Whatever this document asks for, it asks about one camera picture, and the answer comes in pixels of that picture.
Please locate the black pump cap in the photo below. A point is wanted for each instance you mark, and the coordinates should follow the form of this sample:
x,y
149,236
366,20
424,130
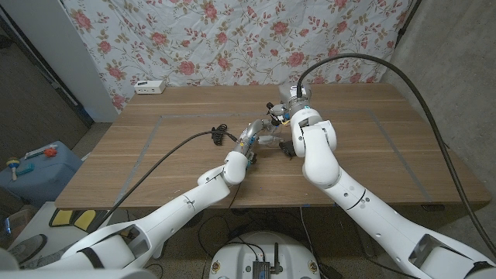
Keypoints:
x,y
274,120

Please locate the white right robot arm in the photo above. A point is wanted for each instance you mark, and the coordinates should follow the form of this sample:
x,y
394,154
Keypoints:
x,y
321,162

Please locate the black hair claw clip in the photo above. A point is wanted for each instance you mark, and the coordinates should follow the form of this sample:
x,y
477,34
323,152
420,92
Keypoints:
x,y
219,133

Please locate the black backdrop stand pole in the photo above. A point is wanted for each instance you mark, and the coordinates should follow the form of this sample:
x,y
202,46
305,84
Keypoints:
x,y
407,24

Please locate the white power strip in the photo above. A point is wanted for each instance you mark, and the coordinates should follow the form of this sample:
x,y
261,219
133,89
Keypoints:
x,y
149,87

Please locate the black card holder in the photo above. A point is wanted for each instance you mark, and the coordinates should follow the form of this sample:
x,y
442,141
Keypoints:
x,y
287,148

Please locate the grey module with antenna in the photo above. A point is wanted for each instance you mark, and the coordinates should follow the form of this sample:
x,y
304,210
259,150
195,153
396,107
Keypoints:
x,y
261,269

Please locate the yellow black floor mat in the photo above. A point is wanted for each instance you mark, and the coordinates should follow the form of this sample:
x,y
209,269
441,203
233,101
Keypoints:
x,y
62,217

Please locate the wooden maraca toy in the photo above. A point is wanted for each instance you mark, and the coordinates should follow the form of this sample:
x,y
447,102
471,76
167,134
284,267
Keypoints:
x,y
12,163

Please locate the white table leg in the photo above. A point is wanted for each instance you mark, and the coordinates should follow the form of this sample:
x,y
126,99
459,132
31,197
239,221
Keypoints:
x,y
158,252

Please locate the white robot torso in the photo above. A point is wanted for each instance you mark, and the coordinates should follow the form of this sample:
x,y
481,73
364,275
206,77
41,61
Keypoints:
x,y
232,259

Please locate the black desk control panel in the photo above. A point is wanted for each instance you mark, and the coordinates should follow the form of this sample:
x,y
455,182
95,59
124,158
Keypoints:
x,y
433,207

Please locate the clear dispenser bottle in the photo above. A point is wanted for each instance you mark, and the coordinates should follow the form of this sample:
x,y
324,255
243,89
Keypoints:
x,y
271,133

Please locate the grey shoe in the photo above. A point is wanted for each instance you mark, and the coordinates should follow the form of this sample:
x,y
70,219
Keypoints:
x,y
25,248

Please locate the floral backdrop cloth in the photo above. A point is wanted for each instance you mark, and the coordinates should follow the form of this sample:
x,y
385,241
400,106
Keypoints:
x,y
232,38

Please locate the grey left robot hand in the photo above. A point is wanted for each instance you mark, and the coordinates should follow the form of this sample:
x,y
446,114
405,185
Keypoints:
x,y
251,131

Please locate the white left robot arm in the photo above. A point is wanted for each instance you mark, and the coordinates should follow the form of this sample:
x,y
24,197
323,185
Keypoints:
x,y
174,209

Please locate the teal toy piece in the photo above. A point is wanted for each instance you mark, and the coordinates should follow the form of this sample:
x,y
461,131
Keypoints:
x,y
26,169

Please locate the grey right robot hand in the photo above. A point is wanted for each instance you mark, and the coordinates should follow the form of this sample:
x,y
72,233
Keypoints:
x,y
294,98

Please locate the blue storage box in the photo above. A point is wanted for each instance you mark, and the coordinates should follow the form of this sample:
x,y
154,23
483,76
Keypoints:
x,y
42,182

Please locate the white pillar panel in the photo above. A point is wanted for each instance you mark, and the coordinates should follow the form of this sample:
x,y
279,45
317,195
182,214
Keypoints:
x,y
58,46

